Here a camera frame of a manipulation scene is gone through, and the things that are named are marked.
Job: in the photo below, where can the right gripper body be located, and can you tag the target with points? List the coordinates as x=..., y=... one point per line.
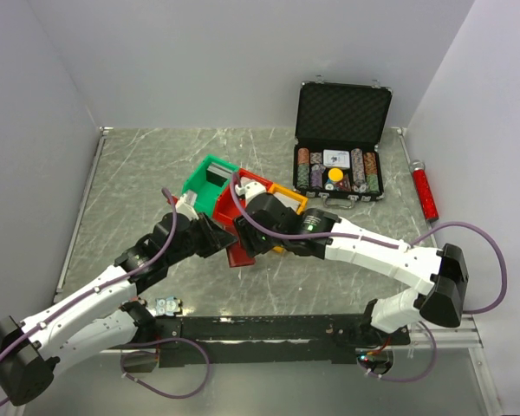
x=253, y=239

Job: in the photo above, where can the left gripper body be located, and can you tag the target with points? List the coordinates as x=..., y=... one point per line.
x=200, y=239

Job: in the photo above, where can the red leather card holder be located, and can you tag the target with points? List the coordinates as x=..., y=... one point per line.
x=237, y=256

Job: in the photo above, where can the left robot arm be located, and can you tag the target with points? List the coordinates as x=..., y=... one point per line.
x=103, y=314

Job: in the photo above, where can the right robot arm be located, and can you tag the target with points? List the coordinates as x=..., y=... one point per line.
x=435, y=278

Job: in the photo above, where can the cards in yellow bin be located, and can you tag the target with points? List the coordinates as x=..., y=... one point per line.
x=288, y=201

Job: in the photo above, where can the cards in green bin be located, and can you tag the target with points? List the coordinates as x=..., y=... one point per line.
x=217, y=174

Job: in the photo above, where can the white playing card deck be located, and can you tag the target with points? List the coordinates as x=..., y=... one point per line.
x=336, y=158

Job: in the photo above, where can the yellow plastic bin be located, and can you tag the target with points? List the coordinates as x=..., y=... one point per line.
x=279, y=188

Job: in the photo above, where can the red plastic bin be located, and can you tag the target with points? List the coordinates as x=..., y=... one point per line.
x=225, y=210

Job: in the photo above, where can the green plastic bin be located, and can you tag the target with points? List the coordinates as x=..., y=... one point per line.
x=207, y=193

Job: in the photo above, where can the cartoon sticker tag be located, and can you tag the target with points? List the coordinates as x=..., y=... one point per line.
x=168, y=306

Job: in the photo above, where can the yellow dealer chip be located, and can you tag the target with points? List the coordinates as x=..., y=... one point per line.
x=335, y=175

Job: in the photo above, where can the black poker chip case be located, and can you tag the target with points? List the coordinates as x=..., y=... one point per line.
x=344, y=117

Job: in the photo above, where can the red glitter tube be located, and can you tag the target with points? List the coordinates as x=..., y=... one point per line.
x=422, y=186

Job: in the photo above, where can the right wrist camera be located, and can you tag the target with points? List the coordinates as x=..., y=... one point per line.
x=248, y=189

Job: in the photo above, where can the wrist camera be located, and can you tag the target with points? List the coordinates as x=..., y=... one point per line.
x=248, y=189
x=185, y=205

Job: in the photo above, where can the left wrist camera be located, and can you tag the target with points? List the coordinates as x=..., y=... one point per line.
x=185, y=205

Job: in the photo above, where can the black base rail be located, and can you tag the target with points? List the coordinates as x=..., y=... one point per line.
x=273, y=338

